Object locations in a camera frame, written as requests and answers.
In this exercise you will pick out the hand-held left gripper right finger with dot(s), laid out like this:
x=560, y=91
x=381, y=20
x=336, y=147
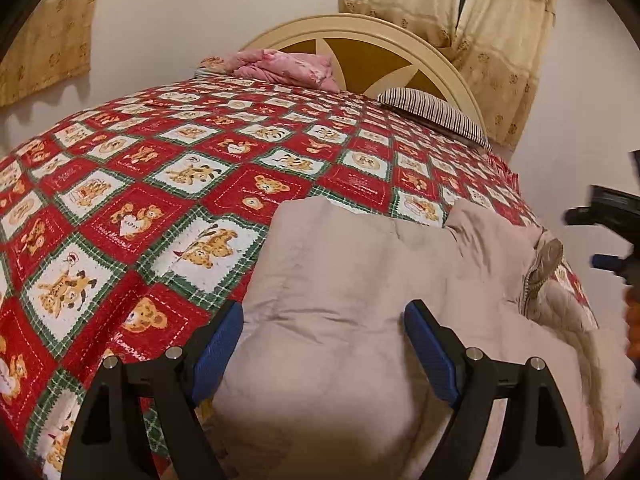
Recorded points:
x=430, y=350

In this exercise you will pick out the cream wooden headboard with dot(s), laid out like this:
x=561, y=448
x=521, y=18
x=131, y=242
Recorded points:
x=350, y=60

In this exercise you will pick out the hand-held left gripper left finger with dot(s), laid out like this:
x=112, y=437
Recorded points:
x=217, y=345

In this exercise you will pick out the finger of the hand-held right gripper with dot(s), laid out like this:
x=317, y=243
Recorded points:
x=607, y=207
x=607, y=261

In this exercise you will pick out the beige puffer jacket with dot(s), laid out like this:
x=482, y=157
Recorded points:
x=350, y=285

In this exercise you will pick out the red bear printed bedspread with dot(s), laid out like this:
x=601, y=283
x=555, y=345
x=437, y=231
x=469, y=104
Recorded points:
x=165, y=170

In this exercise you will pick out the striped pillow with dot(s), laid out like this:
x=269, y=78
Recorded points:
x=435, y=107

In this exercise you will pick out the pink floral blanket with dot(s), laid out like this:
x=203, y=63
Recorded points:
x=280, y=65

